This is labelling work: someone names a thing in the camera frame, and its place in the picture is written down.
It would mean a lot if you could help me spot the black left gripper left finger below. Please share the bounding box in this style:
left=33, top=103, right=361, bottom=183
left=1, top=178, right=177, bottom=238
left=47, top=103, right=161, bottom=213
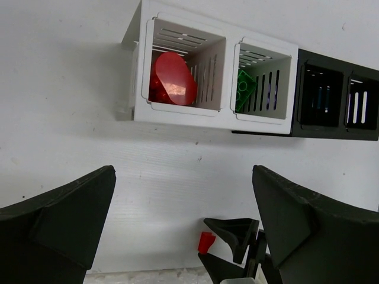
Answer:
left=1, top=165, right=116, bottom=283

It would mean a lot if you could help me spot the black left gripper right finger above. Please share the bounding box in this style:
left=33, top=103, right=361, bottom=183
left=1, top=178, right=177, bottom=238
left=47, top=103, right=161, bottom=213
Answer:
left=252, top=165, right=378, bottom=283

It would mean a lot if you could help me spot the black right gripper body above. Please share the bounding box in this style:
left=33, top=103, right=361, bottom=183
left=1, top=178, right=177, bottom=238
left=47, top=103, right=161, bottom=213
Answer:
left=245, top=230, right=281, bottom=280

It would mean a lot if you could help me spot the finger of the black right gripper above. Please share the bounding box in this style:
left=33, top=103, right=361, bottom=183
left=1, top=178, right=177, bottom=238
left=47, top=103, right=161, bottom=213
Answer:
left=198, top=253, right=249, bottom=284
left=204, top=218, right=258, bottom=264

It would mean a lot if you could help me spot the small red lego piece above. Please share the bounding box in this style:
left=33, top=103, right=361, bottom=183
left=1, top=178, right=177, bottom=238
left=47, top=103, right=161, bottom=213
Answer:
left=198, top=231, right=216, bottom=254

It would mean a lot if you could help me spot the green lego brick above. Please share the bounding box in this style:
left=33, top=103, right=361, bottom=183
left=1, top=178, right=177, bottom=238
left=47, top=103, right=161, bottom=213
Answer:
left=235, top=69, right=257, bottom=112

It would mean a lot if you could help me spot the red rounded lego piece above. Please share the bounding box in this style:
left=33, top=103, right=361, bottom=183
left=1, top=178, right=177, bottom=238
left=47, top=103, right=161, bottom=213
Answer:
left=150, top=52, right=197, bottom=106

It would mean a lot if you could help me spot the red rectangular lego brick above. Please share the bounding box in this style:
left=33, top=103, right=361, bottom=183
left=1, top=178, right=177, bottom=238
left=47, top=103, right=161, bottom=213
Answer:
left=149, top=75, right=172, bottom=104

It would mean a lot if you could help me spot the black double bin container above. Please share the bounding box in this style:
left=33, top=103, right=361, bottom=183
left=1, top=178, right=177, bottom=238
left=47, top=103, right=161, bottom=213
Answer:
left=231, top=49, right=379, bottom=141

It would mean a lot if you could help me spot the white double bin container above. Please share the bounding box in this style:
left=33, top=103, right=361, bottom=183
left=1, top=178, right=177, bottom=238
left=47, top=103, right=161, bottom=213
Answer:
left=122, top=1, right=298, bottom=135

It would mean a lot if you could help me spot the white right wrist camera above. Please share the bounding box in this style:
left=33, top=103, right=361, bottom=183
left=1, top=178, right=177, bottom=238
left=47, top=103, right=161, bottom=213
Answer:
left=220, top=271, right=268, bottom=284

